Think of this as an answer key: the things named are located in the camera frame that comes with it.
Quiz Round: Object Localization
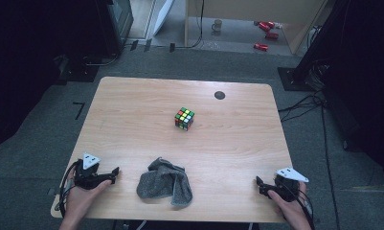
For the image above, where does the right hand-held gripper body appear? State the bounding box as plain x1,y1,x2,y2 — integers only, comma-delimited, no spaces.
268,167,309,203

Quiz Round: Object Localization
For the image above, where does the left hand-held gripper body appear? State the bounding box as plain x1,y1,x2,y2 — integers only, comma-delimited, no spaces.
73,152,102,191

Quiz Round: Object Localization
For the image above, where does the grey knitted cloth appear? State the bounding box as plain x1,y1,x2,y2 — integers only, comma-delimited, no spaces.
136,156,193,207

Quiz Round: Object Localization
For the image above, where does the multicoloured puzzle cube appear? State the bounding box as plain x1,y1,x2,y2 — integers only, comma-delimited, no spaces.
174,106,195,132

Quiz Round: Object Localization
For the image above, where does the person's right hand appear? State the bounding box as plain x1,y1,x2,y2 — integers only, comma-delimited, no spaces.
267,182,311,223

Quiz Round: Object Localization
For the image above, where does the person's left hand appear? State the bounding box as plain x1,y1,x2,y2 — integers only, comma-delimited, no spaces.
64,179,113,222

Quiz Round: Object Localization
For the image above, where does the black stand base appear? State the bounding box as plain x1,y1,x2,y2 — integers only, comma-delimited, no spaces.
277,66,312,93
54,54,101,85

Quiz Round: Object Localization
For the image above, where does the dark curtain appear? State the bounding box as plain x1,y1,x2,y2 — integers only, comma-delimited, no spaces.
320,0,384,193
0,0,111,152

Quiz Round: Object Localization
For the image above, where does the black equipment cabinet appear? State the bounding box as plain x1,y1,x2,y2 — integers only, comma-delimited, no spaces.
95,0,135,56

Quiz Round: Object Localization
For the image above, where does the black stand column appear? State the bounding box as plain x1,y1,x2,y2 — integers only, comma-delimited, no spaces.
294,0,351,82

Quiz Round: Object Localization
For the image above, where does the grey mug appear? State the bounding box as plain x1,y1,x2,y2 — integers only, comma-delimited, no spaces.
211,18,223,33

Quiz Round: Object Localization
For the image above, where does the white board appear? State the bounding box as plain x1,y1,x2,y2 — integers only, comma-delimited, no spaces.
152,0,175,36

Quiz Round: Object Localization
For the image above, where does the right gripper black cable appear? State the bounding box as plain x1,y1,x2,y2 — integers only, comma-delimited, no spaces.
283,182,316,230

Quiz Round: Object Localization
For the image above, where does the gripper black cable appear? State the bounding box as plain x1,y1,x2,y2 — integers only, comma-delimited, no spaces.
58,160,80,219
283,182,316,230

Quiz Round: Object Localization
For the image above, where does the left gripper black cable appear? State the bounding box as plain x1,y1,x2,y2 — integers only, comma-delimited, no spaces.
58,160,80,219

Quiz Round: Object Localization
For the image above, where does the long black floor cable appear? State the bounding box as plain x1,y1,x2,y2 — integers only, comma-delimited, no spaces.
320,104,341,230

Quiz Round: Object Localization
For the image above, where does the bundle of black floor cables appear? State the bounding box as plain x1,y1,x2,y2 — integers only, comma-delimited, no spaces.
278,90,326,124

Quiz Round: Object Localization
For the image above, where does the black hanging cable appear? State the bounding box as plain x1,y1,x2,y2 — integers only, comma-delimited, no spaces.
174,0,206,50

